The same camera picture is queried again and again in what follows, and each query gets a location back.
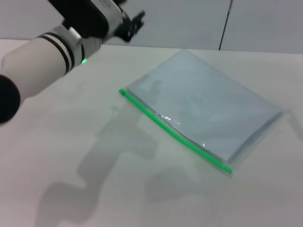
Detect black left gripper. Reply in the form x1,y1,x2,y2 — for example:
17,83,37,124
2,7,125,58
115,0,145,44

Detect clear document bag green zip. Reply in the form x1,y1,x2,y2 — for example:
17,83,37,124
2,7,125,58
118,48,284,176

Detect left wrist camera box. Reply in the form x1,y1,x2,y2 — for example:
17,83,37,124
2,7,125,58
48,0,124,45

